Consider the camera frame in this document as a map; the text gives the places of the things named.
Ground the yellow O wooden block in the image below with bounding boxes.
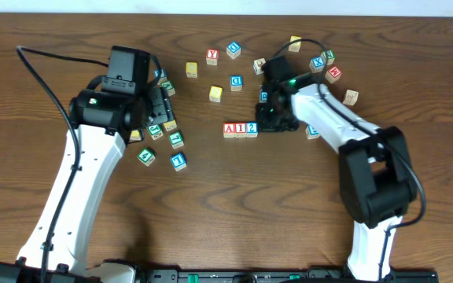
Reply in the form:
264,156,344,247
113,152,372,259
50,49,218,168
186,62,198,78

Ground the blue 5 wooden block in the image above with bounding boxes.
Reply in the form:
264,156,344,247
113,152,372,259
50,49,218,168
305,125,320,140

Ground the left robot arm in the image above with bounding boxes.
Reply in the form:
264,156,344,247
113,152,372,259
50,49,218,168
0,46,174,283

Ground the yellow K wooden block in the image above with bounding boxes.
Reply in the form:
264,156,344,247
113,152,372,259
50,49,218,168
163,120,178,132

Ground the red A wooden block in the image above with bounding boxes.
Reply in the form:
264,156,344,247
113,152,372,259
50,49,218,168
223,123,235,138

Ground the blue T wooden block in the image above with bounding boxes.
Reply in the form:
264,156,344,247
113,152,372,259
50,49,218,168
170,153,187,171

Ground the blue p wooden block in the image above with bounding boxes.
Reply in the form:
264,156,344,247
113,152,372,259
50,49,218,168
153,68,168,84
260,91,267,103

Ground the red M wooden block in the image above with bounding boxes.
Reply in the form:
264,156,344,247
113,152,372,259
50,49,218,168
325,66,342,83

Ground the green N wooden block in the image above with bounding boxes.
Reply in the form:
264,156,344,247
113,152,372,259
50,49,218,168
321,50,336,65

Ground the blue 2 wooden block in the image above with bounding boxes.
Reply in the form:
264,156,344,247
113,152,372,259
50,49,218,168
246,122,259,138

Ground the green 4 wooden block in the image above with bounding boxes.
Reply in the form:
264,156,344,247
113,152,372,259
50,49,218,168
138,147,156,167

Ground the green J left wooden block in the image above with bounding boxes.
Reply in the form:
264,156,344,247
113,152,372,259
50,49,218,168
147,124,164,140

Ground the yellow S wooden block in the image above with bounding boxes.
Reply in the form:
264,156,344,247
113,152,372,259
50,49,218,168
209,86,223,103

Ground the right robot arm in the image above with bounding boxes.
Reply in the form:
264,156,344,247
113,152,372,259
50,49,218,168
256,56,425,281

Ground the plain picture wooden block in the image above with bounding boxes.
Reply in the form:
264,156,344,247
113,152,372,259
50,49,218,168
253,58,266,75

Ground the green L wooden block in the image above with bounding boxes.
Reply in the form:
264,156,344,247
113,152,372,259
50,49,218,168
168,131,184,149

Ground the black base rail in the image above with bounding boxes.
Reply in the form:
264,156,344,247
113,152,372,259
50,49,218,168
136,266,440,283

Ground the red I wooden block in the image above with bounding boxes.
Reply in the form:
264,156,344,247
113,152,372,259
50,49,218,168
234,123,247,138

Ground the plain animal wooden block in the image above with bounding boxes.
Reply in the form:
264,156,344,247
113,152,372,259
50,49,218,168
342,90,359,106

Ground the blue D centre wooden block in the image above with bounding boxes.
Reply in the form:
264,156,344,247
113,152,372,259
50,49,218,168
230,75,243,91

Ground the yellow G wooden block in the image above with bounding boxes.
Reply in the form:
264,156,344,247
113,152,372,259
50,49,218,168
129,130,143,143

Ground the blue D far wooden block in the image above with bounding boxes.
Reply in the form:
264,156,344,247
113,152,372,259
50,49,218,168
226,41,241,59

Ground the blue d wooden block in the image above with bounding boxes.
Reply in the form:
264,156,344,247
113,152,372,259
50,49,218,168
226,41,241,59
230,75,243,91

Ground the green V wooden block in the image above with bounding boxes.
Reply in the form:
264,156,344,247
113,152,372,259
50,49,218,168
160,80,175,96

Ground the blue P left wooden block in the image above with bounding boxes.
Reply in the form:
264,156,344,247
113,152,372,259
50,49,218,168
153,68,168,84

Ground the yellow far wooden block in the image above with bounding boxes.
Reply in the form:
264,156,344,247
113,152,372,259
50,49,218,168
288,35,302,53

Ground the red Y wooden block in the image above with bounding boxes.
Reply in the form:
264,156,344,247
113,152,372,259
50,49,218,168
206,49,219,65

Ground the blue X wooden block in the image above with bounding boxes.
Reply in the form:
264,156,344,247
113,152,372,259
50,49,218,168
309,57,326,73

